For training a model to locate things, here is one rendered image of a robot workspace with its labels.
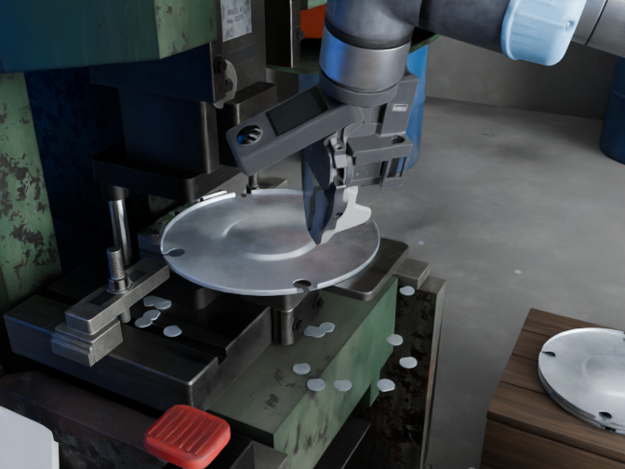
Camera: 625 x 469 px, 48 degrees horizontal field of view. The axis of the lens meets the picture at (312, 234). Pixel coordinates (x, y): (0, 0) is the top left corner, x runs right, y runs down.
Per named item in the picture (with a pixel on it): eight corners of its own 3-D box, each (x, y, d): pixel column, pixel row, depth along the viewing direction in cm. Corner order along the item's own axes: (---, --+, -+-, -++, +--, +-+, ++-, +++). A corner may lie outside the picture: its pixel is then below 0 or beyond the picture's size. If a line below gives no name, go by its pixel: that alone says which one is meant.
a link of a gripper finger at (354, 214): (367, 254, 75) (383, 190, 69) (316, 263, 73) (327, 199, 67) (356, 234, 77) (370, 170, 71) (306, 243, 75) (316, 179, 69)
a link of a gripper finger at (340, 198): (341, 238, 70) (354, 171, 63) (326, 241, 69) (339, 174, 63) (325, 207, 73) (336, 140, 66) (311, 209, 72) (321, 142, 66)
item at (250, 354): (353, 256, 116) (354, 224, 113) (193, 424, 81) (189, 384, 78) (206, 219, 128) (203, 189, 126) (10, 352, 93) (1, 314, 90)
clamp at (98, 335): (179, 297, 94) (171, 229, 89) (90, 367, 81) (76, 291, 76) (144, 286, 96) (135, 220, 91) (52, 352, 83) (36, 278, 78)
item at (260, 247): (146, 209, 101) (145, 205, 100) (332, 182, 109) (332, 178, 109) (183, 316, 77) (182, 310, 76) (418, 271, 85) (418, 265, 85)
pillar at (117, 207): (136, 260, 97) (124, 166, 90) (126, 266, 95) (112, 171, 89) (124, 256, 98) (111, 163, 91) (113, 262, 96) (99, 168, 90)
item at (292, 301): (405, 325, 97) (412, 240, 91) (365, 382, 86) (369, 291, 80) (254, 282, 108) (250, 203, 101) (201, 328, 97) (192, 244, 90)
